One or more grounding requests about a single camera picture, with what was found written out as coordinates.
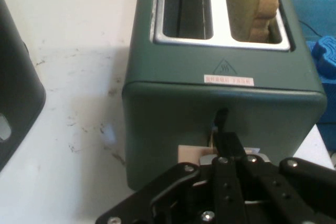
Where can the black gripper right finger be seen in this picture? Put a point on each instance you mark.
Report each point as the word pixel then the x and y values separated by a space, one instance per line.
pixel 294 182

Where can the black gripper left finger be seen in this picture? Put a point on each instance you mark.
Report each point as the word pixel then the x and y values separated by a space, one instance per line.
pixel 225 182

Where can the dark green two-slot toaster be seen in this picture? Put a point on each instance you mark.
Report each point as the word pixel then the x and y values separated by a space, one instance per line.
pixel 170 119

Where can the white red warning sticker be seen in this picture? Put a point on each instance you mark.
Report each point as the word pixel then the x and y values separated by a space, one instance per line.
pixel 228 80

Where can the dark blue foam piece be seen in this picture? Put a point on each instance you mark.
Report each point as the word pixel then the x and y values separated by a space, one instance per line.
pixel 325 58

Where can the large blue foam block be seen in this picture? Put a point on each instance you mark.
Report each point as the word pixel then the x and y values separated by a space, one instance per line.
pixel 312 6

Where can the toast bread slice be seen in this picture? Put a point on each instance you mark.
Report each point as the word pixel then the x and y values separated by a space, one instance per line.
pixel 262 6

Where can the black steel coffee machine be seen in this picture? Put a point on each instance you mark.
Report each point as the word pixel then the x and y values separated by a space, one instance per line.
pixel 18 90

